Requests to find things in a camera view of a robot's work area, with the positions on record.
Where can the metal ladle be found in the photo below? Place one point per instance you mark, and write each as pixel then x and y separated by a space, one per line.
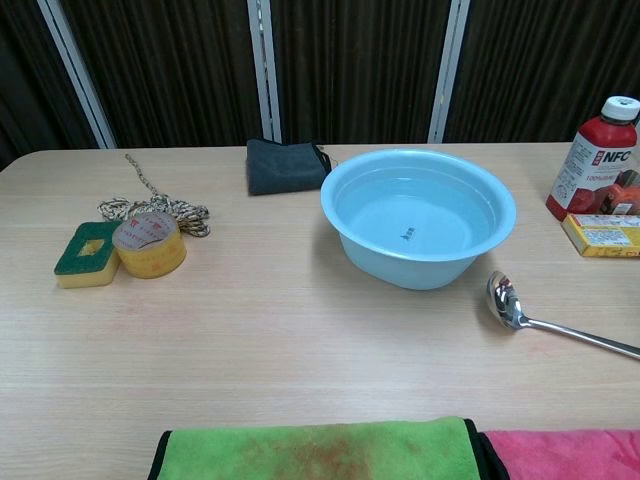
pixel 505 300

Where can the light blue bowl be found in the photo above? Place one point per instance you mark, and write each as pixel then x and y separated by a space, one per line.
pixel 400 262

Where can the dark grey folded cloth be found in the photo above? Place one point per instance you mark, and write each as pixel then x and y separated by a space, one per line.
pixel 280 170

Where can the yellow tape roll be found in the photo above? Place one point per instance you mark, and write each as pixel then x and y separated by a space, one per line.
pixel 155 260

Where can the green towel black edging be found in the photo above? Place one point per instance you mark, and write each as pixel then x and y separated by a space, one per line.
pixel 300 450

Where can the green yellow sponge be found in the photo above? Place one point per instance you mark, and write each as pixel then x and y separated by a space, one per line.
pixel 70 261

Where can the yellow cardboard box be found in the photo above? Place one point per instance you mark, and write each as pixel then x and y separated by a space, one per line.
pixel 600 236

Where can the red juice bottle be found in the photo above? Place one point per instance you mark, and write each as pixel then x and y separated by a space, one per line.
pixel 590 165

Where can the pink towel black edging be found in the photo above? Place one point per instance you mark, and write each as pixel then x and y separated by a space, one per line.
pixel 560 455

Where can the white partition frame post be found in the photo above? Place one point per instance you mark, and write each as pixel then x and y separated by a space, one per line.
pixel 450 70
pixel 264 70
pixel 75 70

